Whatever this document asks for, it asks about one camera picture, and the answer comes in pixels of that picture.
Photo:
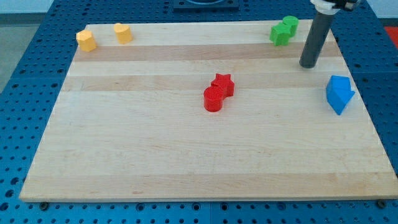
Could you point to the blue cube block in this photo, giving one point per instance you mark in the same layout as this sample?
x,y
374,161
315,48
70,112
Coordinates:
x,y
338,83

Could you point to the yellow heart block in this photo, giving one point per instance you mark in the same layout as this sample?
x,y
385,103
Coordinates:
x,y
123,33

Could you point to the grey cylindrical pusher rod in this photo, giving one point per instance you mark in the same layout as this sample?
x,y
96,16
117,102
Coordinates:
x,y
315,39

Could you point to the green star block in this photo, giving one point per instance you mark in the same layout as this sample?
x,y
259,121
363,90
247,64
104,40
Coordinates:
x,y
280,34

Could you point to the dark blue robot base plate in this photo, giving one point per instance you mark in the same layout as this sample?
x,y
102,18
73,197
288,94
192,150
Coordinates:
x,y
207,5

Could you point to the yellow hexagon block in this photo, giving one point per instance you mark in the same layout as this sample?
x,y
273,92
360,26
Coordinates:
x,y
86,40

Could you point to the red cylinder block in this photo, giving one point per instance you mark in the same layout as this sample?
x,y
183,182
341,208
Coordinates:
x,y
213,98

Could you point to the blue triangle block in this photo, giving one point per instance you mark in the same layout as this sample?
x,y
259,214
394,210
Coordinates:
x,y
338,99

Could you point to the red star block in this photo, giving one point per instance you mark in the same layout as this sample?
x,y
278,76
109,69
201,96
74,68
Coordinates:
x,y
224,82

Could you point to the green cylinder block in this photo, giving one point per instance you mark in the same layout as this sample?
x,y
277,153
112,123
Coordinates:
x,y
292,22

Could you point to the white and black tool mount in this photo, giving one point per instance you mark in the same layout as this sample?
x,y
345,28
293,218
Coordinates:
x,y
331,7

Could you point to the wooden board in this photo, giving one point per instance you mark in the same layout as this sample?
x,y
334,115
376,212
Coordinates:
x,y
129,124

